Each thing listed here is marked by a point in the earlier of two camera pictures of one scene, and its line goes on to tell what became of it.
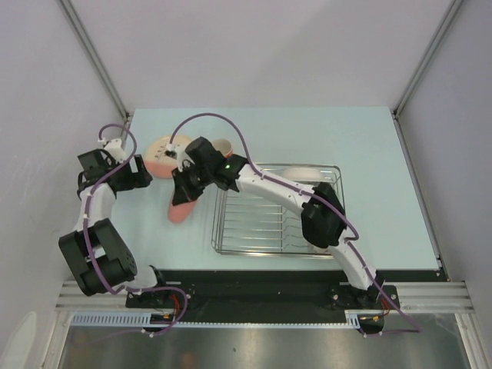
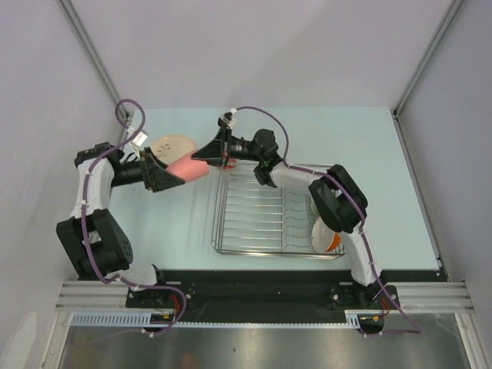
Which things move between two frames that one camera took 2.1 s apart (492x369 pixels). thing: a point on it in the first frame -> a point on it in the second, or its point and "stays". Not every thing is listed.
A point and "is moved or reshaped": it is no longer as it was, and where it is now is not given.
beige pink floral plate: x=157 y=163 stays
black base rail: x=366 y=294 stays
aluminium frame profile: x=411 y=296 stays
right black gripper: x=184 y=192 -> x=215 y=152
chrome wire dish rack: x=257 y=224 stays
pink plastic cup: x=179 y=213 is moved or reshaped
